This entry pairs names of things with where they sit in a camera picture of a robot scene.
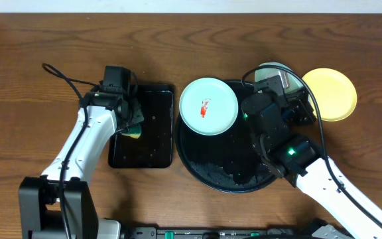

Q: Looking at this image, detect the light blue plate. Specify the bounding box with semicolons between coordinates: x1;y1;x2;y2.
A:
255;68;304;95
179;78;239;136

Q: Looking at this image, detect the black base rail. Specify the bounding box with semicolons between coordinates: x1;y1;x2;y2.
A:
120;227;311;239

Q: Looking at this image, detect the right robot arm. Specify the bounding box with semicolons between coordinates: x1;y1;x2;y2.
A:
241;90;382;238

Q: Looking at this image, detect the black round tray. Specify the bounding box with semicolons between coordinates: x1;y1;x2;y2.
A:
175;80;276;193

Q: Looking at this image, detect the green scouring sponge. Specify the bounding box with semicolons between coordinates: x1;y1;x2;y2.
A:
122;123;142;139

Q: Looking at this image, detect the black rectangular water tray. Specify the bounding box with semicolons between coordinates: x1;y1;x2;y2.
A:
108;85;174;169

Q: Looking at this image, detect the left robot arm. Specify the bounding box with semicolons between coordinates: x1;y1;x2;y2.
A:
19;92;144;239

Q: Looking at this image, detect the yellow plate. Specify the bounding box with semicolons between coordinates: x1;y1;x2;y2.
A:
302;68;357;121

